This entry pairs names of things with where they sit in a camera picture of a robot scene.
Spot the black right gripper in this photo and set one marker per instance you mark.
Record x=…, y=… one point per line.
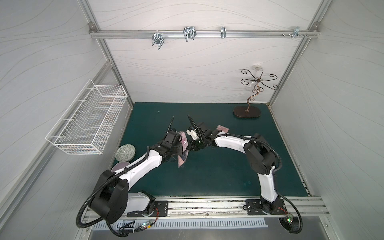
x=199, y=130

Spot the small pink ruler set pouch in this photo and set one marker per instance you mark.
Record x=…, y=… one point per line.
x=222, y=129

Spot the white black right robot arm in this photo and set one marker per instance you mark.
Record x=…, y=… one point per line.
x=261, y=157

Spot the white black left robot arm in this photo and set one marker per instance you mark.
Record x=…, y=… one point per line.
x=111, y=197

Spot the patterned ceramic bowl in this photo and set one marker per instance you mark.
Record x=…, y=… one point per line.
x=125, y=153

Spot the plain purple bowl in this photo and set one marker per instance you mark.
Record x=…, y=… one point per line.
x=119, y=166

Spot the metal clamp hook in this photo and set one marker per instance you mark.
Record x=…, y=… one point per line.
x=157, y=39
x=189, y=33
x=223, y=32
x=296, y=34

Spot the aluminium top crossbar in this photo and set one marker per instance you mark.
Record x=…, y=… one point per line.
x=201, y=34

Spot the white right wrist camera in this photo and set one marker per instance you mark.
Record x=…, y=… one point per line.
x=193, y=133

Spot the copper wire jewelry stand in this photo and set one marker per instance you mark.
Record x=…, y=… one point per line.
x=257, y=84

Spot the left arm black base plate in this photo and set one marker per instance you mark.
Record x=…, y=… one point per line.
x=155, y=208

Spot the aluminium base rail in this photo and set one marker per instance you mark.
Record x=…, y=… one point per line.
x=198, y=207

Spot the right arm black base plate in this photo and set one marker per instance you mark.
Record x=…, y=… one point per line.
x=253, y=207

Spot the white perforated cable duct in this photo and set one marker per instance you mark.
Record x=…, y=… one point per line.
x=189, y=224

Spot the white wire basket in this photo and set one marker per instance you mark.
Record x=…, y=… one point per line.
x=86, y=125

